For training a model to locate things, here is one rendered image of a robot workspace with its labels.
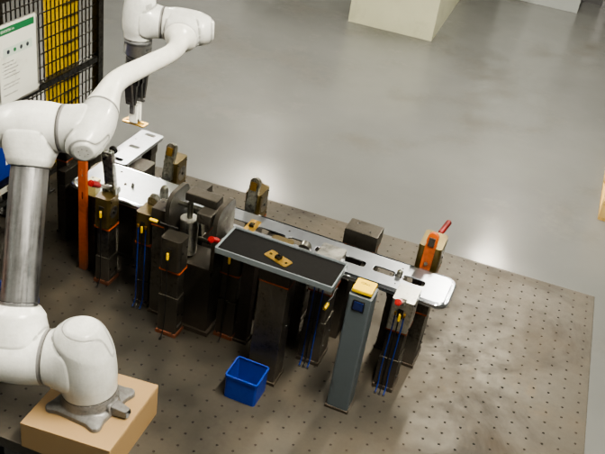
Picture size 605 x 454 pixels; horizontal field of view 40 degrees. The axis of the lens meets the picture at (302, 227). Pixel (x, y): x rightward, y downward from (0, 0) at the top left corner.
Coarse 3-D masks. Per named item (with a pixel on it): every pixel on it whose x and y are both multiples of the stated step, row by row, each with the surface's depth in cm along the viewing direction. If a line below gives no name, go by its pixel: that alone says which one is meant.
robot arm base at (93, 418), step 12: (60, 396) 232; (120, 396) 233; (132, 396) 236; (48, 408) 229; (60, 408) 229; (72, 408) 226; (84, 408) 225; (96, 408) 226; (108, 408) 227; (120, 408) 228; (72, 420) 227; (84, 420) 226; (96, 420) 226; (96, 432) 224
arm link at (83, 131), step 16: (64, 112) 220; (80, 112) 221; (96, 112) 222; (112, 112) 226; (64, 128) 219; (80, 128) 218; (96, 128) 219; (112, 128) 225; (64, 144) 221; (80, 144) 217; (96, 144) 219; (80, 160) 222
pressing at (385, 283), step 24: (96, 168) 303; (120, 168) 306; (120, 192) 292; (144, 192) 294; (240, 216) 289; (264, 216) 292; (312, 240) 283; (384, 264) 277; (408, 264) 279; (384, 288) 265; (432, 288) 269
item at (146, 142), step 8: (136, 136) 329; (144, 136) 330; (160, 136) 331; (128, 144) 322; (136, 144) 323; (144, 144) 324; (152, 144) 325; (120, 152) 316; (128, 152) 317; (136, 152) 318; (144, 152) 320; (128, 160) 312
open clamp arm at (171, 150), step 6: (168, 144) 302; (174, 144) 302; (168, 150) 302; (174, 150) 302; (168, 156) 304; (174, 156) 303; (168, 162) 304; (174, 162) 305; (168, 168) 305; (162, 174) 307; (168, 174) 306; (168, 180) 306
